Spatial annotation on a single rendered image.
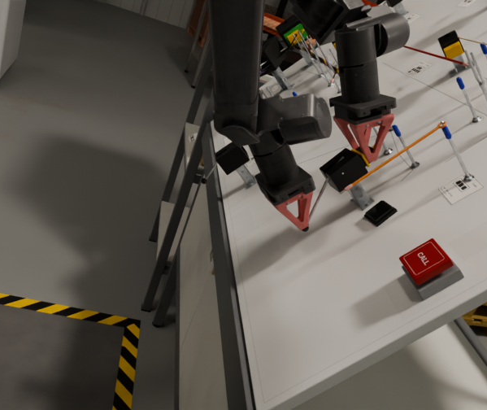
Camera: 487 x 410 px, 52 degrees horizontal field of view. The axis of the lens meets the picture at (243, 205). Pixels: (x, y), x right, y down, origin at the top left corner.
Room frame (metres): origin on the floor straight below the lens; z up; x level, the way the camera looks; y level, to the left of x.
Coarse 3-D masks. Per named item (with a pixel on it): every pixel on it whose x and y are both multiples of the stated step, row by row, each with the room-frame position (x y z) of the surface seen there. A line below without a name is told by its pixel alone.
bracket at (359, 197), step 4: (356, 184) 0.78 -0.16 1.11; (360, 184) 0.78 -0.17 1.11; (352, 188) 0.77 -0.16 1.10; (356, 188) 0.80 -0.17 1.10; (360, 188) 0.78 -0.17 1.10; (352, 192) 0.77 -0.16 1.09; (356, 192) 0.78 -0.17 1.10; (360, 192) 0.78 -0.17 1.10; (364, 192) 0.78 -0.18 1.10; (352, 196) 0.79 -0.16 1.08; (356, 196) 0.78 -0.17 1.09; (360, 196) 0.80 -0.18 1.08; (364, 196) 0.78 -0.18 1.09; (352, 200) 0.81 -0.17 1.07; (356, 200) 0.78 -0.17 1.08; (360, 200) 0.78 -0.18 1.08; (364, 200) 0.78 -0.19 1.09; (368, 200) 0.78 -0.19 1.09; (372, 200) 0.78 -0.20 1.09; (356, 204) 0.79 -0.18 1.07; (360, 204) 0.78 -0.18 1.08; (364, 204) 0.78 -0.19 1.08; (368, 204) 0.77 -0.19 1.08; (364, 208) 0.77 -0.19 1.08
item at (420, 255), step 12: (432, 240) 0.59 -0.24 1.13; (408, 252) 0.59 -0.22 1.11; (420, 252) 0.58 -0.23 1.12; (432, 252) 0.57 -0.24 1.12; (444, 252) 0.56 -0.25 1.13; (408, 264) 0.57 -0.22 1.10; (420, 264) 0.56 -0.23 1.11; (432, 264) 0.55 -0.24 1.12; (444, 264) 0.55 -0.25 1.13; (420, 276) 0.54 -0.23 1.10; (432, 276) 0.55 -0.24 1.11
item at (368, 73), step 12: (348, 72) 0.76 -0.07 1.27; (360, 72) 0.76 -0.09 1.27; (372, 72) 0.77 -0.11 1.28; (348, 84) 0.77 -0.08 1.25; (360, 84) 0.76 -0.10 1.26; (372, 84) 0.77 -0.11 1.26; (348, 96) 0.77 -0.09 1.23; (360, 96) 0.76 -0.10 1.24; (372, 96) 0.77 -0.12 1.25; (384, 96) 0.78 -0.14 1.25; (348, 108) 0.76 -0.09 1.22; (360, 108) 0.73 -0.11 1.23; (372, 108) 0.74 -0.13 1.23
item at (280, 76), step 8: (272, 40) 1.46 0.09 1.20; (264, 48) 1.42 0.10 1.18; (272, 48) 1.44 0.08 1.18; (280, 48) 1.48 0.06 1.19; (264, 56) 1.41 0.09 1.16; (272, 56) 1.43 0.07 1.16; (280, 56) 1.46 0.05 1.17; (264, 64) 1.47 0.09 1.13; (272, 64) 1.41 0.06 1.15; (264, 72) 1.43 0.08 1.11; (272, 72) 1.47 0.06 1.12; (280, 72) 1.47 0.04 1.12; (280, 80) 1.49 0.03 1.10; (288, 88) 1.48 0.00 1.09
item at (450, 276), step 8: (448, 272) 0.55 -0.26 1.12; (456, 272) 0.55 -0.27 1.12; (432, 280) 0.55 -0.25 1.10; (440, 280) 0.55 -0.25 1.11; (448, 280) 0.55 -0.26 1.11; (456, 280) 0.55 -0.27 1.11; (416, 288) 0.55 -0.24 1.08; (424, 288) 0.54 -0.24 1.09; (432, 288) 0.54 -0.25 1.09; (440, 288) 0.55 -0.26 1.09; (424, 296) 0.54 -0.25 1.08
